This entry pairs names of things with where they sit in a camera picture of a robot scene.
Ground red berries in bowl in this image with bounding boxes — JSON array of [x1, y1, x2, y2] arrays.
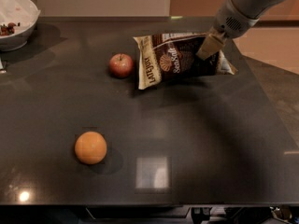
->
[[0, 22, 21, 36]]

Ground white paper in bowl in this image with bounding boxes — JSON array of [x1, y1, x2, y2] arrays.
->
[[0, 0, 39, 28]]

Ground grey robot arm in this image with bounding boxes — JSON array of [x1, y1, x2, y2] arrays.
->
[[196, 0, 285, 60]]

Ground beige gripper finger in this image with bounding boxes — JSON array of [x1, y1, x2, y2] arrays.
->
[[196, 27, 226, 61]]

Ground red apple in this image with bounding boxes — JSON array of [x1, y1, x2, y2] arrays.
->
[[108, 53, 134, 78]]

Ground orange fruit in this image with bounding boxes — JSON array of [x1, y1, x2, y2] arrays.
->
[[75, 132, 107, 165]]

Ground brown chip bag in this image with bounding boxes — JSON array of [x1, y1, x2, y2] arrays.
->
[[135, 33, 237, 90]]

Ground white bowl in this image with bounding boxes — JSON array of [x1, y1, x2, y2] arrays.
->
[[0, 0, 42, 52]]

